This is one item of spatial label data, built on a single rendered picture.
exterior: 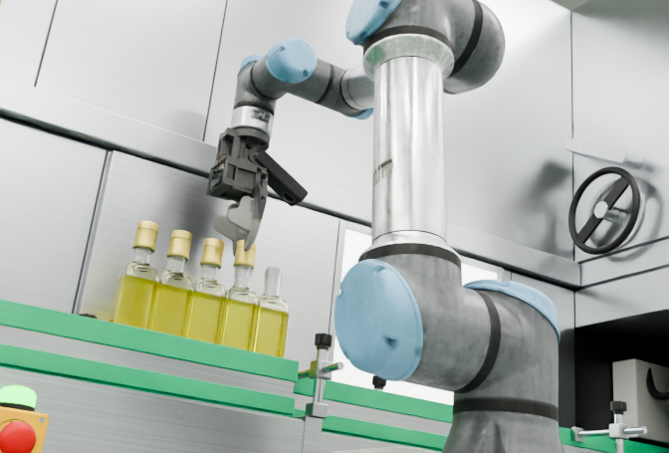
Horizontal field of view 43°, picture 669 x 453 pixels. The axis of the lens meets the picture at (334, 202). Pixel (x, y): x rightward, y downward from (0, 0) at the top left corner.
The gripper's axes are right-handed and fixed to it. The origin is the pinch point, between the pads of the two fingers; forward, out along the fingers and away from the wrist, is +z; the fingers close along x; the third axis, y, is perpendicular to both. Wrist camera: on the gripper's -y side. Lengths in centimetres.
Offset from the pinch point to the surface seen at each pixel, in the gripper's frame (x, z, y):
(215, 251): 1.5, 2.6, 5.8
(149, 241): 1.3, 3.7, 16.9
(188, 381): 13.4, 26.0, 11.4
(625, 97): 2, -62, -93
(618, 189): 3, -36, -88
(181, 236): 1.2, 1.5, 11.8
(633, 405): -9, 10, -105
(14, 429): 25, 36, 35
